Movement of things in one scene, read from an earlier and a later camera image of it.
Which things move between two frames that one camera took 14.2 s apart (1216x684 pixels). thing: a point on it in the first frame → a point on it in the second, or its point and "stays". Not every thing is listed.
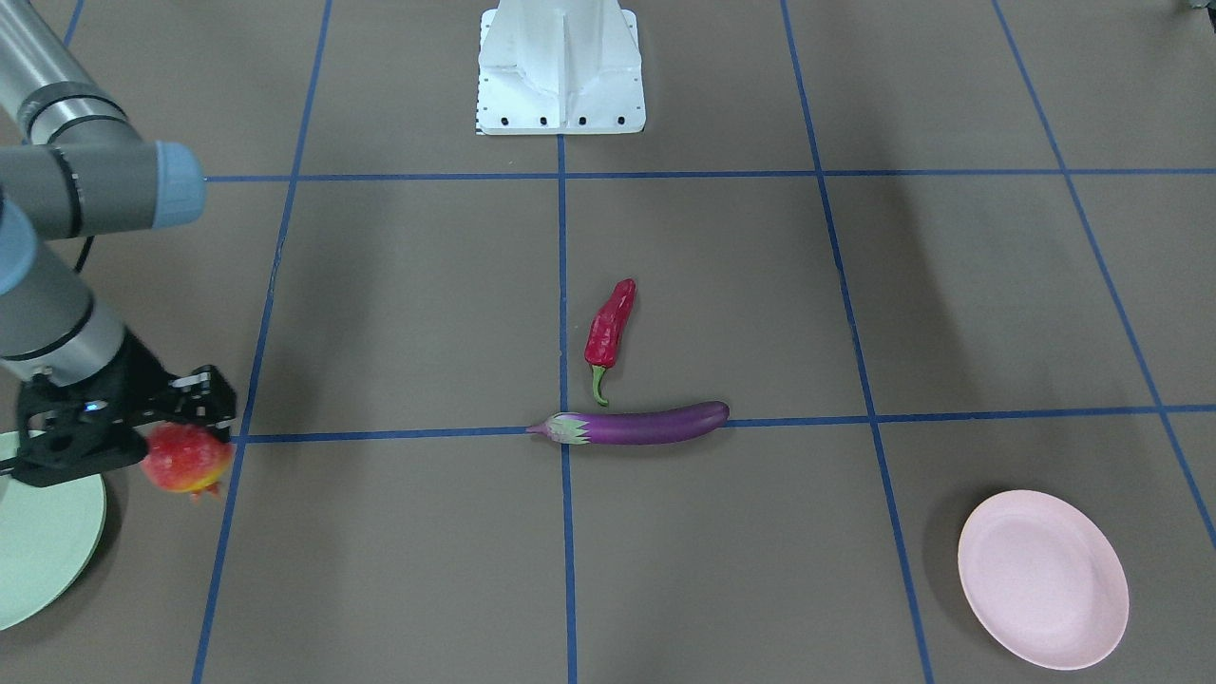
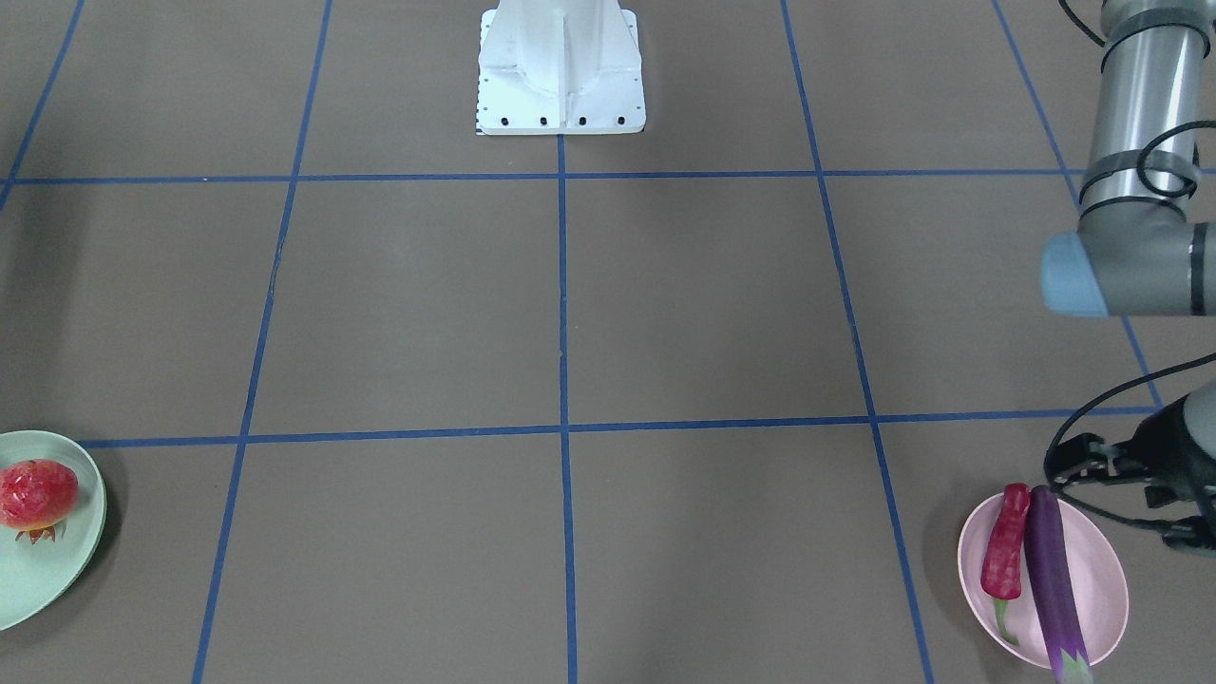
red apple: [187, 459] → [35, 496]
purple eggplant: [633, 424] → [1054, 588]
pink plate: [1043, 579] stays
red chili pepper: [604, 332] → [1001, 565]
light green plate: [50, 539] stays
